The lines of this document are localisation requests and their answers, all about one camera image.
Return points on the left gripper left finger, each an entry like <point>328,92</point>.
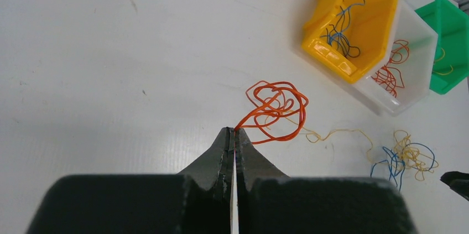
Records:
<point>194,200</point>

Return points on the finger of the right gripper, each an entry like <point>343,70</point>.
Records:
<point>457,181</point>

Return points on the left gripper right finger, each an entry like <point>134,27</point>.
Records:
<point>269,201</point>

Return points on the white plastic bin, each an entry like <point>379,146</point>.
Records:
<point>402,78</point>

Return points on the green plastic bin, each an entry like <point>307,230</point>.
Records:
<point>450,64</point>

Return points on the orange plastic bin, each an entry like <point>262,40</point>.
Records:
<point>350,37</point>

